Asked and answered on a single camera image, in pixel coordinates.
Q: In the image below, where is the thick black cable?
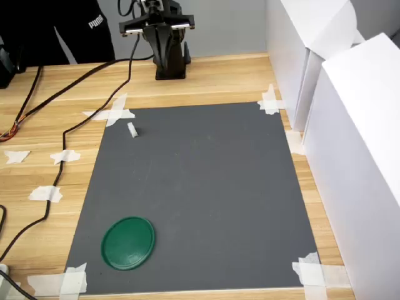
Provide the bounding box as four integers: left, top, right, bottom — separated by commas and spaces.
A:
0, 269, 39, 300

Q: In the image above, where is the braided cable with coloured wires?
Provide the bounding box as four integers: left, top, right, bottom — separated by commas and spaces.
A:
0, 64, 43, 143

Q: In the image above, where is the black cable loop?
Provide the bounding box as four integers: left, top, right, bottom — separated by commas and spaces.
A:
0, 204, 8, 236

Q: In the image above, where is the large white partition box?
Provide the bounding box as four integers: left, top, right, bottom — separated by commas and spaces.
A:
301, 32, 400, 300

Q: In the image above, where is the round green lid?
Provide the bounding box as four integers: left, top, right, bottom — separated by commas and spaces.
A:
100, 216, 156, 272

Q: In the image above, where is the black device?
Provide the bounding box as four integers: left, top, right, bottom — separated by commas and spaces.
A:
0, 46, 18, 90

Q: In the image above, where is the black cable from arm foot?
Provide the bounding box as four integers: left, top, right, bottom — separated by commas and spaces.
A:
15, 54, 156, 126

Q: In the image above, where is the person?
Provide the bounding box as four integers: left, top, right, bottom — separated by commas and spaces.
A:
0, 0, 117, 68

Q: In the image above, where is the long thin black cable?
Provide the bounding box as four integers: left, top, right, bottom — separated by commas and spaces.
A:
0, 34, 141, 262

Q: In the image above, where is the dark grey mat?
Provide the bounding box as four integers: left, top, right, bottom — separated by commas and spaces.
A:
64, 101, 321, 295

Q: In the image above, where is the white plastic object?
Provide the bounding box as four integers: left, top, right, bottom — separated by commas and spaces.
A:
0, 263, 20, 300

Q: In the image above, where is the white masking tape piece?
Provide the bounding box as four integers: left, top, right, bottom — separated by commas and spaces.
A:
27, 262, 89, 296
256, 83, 287, 116
28, 185, 64, 204
3, 150, 32, 165
49, 149, 82, 166
291, 251, 351, 300
82, 92, 137, 128
284, 131, 306, 156

